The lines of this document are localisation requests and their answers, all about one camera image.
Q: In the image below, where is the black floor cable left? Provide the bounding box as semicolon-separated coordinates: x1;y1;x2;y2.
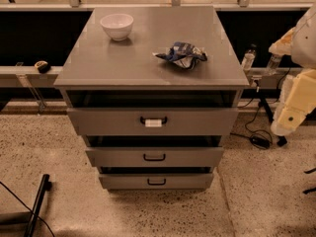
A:
0;181;56;237

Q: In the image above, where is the grey drawer cabinet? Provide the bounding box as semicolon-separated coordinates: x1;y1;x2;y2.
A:
53;5;250;137

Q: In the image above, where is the clear water bottle right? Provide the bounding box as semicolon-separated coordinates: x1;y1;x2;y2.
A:
266;54;282;75

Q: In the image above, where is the crumpled blue chip bag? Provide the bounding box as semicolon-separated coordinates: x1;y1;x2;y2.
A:
154;41;208;70

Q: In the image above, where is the yellow black tape measure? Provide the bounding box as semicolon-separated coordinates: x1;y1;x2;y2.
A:
35;60;51;74

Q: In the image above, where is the clear water bottle left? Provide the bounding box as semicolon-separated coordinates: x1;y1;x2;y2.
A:
241;44;257;73

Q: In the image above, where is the white bowl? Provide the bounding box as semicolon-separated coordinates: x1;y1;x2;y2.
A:
100;14;134;40

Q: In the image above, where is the grey top drawer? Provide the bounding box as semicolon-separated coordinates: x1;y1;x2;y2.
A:
67;108;238;136

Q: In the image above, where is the clear water bottle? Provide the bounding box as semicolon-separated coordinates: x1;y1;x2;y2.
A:
241;44;257;73
266;54;282;75

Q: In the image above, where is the grey drawer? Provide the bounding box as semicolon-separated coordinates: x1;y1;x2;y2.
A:
67;108;238;136
86;147;223;167
99;173;213;190

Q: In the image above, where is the black stand leg left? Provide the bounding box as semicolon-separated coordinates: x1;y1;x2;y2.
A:
24;174;51;237

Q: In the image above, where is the black power adapter cable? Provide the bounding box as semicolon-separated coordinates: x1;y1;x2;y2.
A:
229;67;292;150

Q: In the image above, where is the black stand leg right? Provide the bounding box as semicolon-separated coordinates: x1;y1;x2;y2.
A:
257;90;287;147

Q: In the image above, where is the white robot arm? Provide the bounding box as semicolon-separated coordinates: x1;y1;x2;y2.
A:
269;4;316;136

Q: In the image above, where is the black stand leg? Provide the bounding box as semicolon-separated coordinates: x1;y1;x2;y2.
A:
257;90;287;147
24;174;51;237

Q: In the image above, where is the grey bottom drawer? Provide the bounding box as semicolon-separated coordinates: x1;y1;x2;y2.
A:
99;173;213;190

